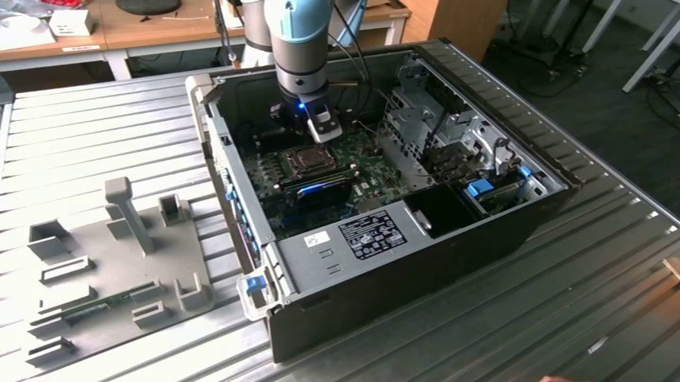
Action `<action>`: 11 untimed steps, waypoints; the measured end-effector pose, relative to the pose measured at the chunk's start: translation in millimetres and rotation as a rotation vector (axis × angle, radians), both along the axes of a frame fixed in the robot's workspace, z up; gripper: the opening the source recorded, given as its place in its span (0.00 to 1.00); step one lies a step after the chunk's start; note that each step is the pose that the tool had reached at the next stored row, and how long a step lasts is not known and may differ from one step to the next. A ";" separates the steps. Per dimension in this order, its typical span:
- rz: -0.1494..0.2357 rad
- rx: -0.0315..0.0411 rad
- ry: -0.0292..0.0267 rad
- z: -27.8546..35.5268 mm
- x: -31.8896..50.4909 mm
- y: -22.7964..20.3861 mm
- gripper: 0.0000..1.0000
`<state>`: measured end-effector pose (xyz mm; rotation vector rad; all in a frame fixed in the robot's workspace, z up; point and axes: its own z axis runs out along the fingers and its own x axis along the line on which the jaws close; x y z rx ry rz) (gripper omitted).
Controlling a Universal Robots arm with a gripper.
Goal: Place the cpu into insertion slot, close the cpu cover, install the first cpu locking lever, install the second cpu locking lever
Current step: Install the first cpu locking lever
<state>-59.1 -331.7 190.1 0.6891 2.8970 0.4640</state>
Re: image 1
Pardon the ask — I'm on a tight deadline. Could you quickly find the grey parts rack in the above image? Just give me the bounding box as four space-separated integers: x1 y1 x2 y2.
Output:
22 176 219 369

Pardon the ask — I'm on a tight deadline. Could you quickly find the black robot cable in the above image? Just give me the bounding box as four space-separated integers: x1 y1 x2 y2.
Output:
211 0 247 68

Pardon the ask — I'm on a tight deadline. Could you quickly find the wooden desk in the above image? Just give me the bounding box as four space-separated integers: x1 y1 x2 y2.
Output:
97 0 412 81
0 0 110 75

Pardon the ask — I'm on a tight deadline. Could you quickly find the white table leg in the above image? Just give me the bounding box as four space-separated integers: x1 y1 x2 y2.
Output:
581 0 621 55
619 23 680 93

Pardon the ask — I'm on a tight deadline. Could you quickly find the pale blue teach pendant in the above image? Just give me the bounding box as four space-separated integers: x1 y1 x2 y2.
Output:
335 0 368 47

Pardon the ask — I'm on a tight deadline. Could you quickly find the wooden cabinet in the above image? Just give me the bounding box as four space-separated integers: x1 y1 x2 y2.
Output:
402 0 506 63

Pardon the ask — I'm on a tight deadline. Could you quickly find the grey power supply unit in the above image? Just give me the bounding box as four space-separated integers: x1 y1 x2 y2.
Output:
272 200 434 298

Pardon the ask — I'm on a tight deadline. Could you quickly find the silver perforated drive cage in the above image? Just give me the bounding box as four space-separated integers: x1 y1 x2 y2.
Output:
376 85 447 188

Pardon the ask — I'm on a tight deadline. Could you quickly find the black white rating label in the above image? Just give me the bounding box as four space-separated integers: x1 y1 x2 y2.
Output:
336 209 410 261

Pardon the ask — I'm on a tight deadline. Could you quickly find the metal socket cover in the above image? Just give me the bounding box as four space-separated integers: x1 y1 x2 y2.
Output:
288 143 336 178

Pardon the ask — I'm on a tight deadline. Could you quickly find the black PC case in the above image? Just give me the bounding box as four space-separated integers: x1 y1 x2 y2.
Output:
183 37 586 364

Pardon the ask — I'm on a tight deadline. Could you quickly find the silver CPU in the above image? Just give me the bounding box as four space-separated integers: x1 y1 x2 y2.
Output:
295 150 324 168

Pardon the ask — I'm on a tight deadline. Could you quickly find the hard disk in blue carrier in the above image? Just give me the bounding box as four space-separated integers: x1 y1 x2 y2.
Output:
459 177 526 216

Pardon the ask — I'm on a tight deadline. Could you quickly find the green motherboard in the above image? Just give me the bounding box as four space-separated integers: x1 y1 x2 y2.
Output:
239 119 426 240

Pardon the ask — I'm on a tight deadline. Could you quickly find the black graphics card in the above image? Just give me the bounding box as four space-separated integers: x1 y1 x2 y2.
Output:
289 178 355 214

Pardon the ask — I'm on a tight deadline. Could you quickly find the black wire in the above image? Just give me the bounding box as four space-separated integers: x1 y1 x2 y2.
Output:
490 137 522 177

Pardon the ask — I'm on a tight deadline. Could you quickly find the black round object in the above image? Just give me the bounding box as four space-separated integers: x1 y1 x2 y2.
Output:
114 0 183 16

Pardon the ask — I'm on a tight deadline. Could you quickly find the green RAM stick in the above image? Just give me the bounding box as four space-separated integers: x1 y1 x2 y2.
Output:
61 291 134 322

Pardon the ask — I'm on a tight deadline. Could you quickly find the black wheeled stand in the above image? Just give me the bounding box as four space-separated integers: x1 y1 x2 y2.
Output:
492 0 595 80

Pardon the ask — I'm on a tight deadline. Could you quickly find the white cardboard box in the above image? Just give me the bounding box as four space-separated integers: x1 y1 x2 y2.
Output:
48 10 96 37

